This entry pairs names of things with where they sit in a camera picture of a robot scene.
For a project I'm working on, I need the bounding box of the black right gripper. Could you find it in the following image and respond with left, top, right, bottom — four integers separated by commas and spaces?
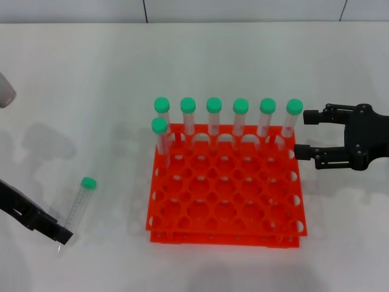
294, 103, 389, 172

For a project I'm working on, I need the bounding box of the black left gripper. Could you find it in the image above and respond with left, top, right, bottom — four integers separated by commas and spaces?
0, 179, 75, 246

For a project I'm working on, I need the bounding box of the clear test tube green cap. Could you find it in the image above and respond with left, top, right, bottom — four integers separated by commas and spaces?
275, 99, 304, 153
256, 97, 277, 147
151, 117, 173, 171
180, 97, 198, 151
206, 97, 223, 151
56, 176, 97, 257
232, 97, 250, 151
153, 96, 182, 147

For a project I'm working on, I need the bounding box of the orange test tube rack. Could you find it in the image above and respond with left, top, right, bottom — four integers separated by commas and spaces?
145, 123, 308, 249

